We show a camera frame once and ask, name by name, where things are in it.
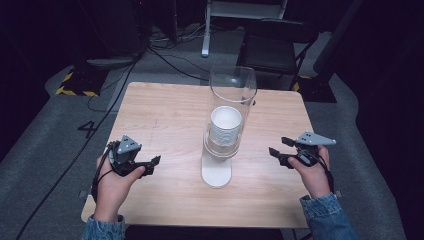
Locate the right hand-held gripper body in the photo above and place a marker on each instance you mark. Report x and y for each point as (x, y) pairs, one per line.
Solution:
(313, 140)

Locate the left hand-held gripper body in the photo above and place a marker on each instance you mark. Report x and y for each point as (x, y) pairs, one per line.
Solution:
(128, 146)

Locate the person's right hand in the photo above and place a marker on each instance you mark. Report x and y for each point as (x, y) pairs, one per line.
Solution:
(315, 178)

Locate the clear cup dispenser white base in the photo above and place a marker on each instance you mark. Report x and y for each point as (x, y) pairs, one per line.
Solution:
(216, 171)

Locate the white metal stand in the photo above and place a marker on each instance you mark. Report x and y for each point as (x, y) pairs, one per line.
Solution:
(207, 33)

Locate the black yellow striped base plate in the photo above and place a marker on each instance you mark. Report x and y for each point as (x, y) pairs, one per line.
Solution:
(316, 90)
(80, 83)

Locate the white paper cup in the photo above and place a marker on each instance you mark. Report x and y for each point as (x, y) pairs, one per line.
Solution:
(226, 128)

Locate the black folding chair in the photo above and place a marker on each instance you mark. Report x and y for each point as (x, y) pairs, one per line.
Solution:
(268, 50)

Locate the black slanted pole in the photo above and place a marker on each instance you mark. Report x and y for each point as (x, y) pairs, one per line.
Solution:
(336, 36)

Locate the person's left hand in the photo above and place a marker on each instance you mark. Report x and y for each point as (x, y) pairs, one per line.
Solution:
(111, 190)

